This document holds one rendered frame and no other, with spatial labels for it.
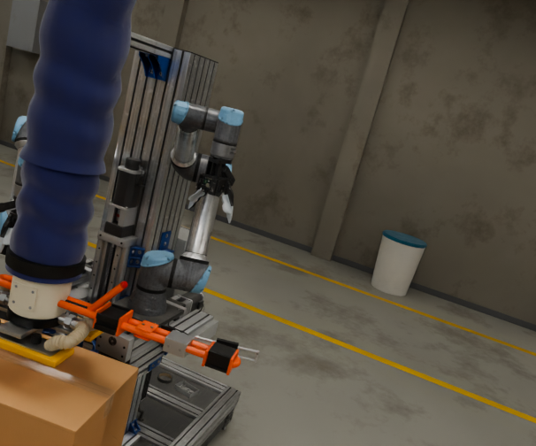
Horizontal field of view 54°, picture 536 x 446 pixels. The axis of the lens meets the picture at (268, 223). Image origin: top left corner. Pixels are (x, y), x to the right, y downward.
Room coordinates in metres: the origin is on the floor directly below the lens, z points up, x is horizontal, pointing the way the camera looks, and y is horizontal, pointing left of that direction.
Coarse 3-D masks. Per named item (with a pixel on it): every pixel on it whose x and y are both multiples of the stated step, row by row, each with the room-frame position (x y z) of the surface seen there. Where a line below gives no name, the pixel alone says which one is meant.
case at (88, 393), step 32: (0, 352) 1.51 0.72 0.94; (0, 384) 1.36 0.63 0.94; (32, 384) 1.40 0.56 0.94; (64, 384) 1.44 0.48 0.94; (96, 384) 1.48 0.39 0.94; (128, 384) 1.57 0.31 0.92; (0, 416) 1.28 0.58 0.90; (32, 416) 1.26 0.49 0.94; (64, 416) 1.29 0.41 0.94; (96, 416) 1.36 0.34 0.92
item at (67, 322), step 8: (0, 296) 1.50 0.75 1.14; (8, 296) 1.51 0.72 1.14; (0, 304) 1.52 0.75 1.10; (64, 320) 1.47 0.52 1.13; (72, 320) 1.47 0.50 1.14; (80, 320) 1.47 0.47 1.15; (0, 328) 1.38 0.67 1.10; (8, 328) 1.39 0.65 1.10; (16, 328) 1.40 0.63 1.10; (24, 328) 1.41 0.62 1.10; (32, 328) 1.42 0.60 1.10; (56, 328) 1.47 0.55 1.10; (64, 328) 1.48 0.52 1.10; (72, 328) 1.46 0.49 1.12; (16, 336) 1.37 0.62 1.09; (24, 336) 1.39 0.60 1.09
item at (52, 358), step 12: (0, 324) 1.44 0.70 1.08; (0, 336) 1.38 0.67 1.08; (12, 336) 1.40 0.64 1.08; (36, 336) 1.39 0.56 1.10; (12, 348) 1.35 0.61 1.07; (24, 348) 1.36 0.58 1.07; (36, 348) 1.37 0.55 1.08; (72, 348) 1.43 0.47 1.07; (36, 360) 1.34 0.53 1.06; (48, 360) 1.34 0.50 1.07; (60, 360) 1.36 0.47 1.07
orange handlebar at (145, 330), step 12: (0, 276) 1.52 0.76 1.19; (60, 300) 1.47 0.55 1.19; (72, 300) 1.50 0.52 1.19; (84, 312) 1.45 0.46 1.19; (132, 324) 1.46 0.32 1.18; (144, 324) 1.45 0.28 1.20; (156, 324) 1.47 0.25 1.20; (144, 336) 1.42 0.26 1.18; (156, 336) 1.41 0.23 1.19; (192, 348) 1.40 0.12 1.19; (204, 348) 1.43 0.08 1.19; (240, 360) 1.40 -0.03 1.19
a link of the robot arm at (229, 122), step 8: (224, 112) 1.61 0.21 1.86; (232, 112) 1.61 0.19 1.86; (240, 112) 1.62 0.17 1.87; (224, 120) 1.61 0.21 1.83; (232, 120) 1.61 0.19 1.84; (240, 120) 1.63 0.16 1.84; (216, 128) 1.63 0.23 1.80; (224, 128) 1.61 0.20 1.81; (232, 128) 1.61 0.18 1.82; (240, 128) 1.64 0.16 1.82; (216, 136) 1.62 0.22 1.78; (224, 136) 1.61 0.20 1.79; (232, 136) 1.61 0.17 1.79; (232, 144) 1.62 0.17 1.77
